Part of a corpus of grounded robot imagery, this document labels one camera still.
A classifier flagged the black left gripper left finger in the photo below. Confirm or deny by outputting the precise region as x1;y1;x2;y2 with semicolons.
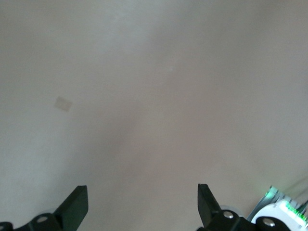
0;185;89;231

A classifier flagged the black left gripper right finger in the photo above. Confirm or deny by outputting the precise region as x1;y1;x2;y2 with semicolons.
196;183;293;231

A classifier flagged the brown tape patch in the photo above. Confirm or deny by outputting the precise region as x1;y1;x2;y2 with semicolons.
54;96;73;112

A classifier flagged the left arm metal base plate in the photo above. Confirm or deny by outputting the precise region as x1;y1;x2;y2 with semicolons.
250;175;308;217

